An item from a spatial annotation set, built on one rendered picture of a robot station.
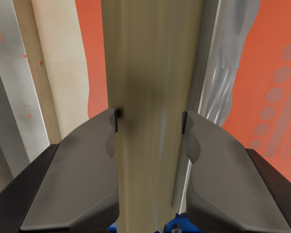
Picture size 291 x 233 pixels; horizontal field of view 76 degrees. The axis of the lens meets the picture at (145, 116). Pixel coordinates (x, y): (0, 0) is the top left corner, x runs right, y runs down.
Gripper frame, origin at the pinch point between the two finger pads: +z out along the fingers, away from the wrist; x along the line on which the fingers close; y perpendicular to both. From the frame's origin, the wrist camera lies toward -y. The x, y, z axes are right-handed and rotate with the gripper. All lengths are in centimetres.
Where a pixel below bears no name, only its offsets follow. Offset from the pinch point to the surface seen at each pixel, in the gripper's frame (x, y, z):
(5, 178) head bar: -20.4, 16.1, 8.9
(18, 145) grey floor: -99, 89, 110
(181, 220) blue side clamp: 6.9, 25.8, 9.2
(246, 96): 14.2, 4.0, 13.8
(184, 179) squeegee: 4.1, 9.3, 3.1
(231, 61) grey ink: 10.6, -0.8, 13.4
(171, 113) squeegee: 1.9, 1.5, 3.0
